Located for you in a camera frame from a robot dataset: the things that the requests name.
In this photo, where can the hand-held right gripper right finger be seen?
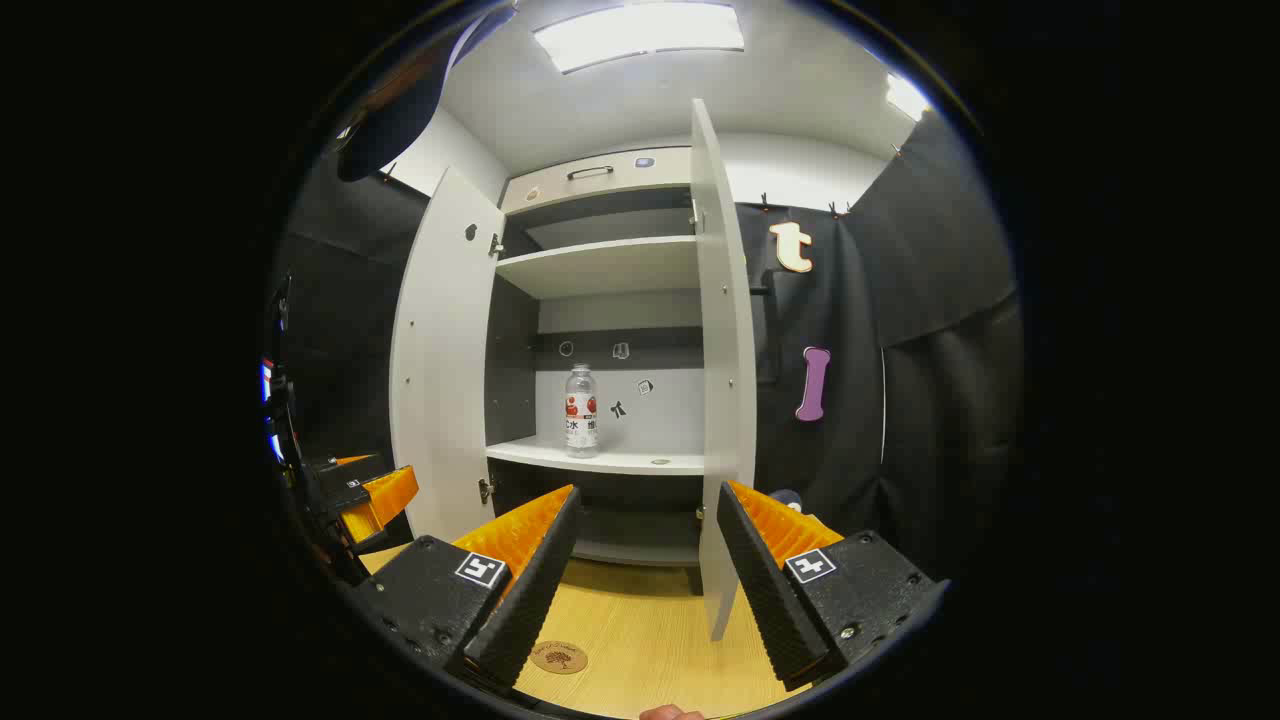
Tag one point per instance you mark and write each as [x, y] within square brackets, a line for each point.
[765, 590]

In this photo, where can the clear bottle with cherry label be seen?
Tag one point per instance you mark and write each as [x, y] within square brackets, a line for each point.
[581, 420]

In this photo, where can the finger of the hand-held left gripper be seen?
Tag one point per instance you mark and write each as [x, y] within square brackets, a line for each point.
[380, 495]

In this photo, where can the rectangular ceiling light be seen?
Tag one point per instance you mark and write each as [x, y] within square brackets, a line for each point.
[640, 32]

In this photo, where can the black backdrop cloth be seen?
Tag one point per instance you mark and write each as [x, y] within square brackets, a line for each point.
[920, 400]
[340, 300]

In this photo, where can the bright screen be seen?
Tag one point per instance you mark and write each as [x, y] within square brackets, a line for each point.
[267, 385]

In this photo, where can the white cabinet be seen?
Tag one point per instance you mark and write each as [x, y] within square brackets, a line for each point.
[600, 400]

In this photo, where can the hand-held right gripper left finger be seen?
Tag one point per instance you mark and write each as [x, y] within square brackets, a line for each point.
[535, 590]

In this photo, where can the white cabinet door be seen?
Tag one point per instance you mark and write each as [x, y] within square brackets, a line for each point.
[722, 350]
[445, 380]

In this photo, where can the white cabinet shelf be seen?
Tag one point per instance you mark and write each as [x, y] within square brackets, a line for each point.
[600, 265]
[600, 458]

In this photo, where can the round brown coaster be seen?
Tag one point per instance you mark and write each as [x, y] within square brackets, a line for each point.
[559, 657]

